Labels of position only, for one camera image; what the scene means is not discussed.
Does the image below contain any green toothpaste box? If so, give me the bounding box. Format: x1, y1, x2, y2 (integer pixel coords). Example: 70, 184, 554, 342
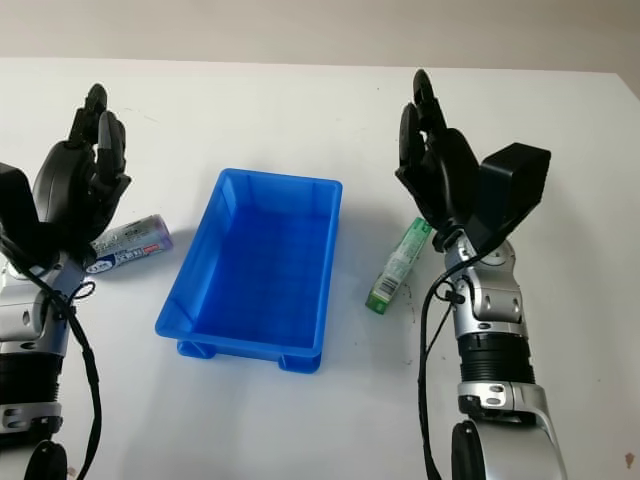
365, 216, 434, 315

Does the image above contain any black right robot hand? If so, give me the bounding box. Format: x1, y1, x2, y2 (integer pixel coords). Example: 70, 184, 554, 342
394, 68, 484, 247

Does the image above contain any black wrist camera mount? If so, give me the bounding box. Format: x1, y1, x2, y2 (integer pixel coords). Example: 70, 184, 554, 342
467, 142, 552, 251
0, 162, 57, 279

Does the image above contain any blue plastic tray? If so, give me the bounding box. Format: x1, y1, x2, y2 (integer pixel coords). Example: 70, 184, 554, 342
153, 167, 344, 375

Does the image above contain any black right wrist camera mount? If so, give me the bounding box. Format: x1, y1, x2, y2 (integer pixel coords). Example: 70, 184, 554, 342
467, 142, 552, 251

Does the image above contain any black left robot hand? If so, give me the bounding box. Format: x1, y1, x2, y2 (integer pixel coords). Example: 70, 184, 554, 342
30, 82, 134, 270

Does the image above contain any silver purple bag roll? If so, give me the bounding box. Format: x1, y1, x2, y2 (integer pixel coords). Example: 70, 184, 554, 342
82, 213, 175, 277

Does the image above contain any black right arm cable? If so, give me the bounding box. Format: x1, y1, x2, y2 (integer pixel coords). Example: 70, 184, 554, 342
414, 234, 501, 480

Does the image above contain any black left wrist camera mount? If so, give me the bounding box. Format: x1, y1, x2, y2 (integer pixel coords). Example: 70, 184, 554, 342
0, 162, 57, 279

